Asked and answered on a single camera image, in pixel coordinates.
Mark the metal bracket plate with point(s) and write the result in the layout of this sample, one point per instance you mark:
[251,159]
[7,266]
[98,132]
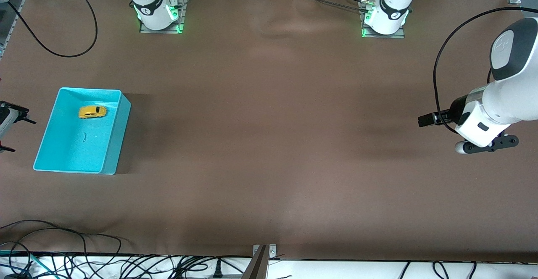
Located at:
[272,251]

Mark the yellow beetle toy car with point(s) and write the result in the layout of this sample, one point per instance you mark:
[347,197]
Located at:
[92,111]

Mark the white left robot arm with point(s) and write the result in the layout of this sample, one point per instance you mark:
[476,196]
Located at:
[512,98]

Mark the brown table cloth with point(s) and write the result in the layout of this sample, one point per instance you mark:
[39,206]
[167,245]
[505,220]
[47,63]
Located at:
[269,144]

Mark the black power plug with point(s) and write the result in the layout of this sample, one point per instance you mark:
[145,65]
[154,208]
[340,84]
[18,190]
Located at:
[217,270]

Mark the grey power strip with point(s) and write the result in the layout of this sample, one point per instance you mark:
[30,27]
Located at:
[197,276]

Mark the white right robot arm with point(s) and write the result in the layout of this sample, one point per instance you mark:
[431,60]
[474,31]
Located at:
[149,6]

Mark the grey metal camera post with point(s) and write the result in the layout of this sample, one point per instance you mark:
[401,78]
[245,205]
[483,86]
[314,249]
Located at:
[256,268]

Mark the turquoise plastic bin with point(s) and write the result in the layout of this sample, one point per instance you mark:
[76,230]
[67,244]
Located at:
[71,148]

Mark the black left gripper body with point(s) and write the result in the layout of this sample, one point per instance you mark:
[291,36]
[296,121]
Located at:
[455,108]

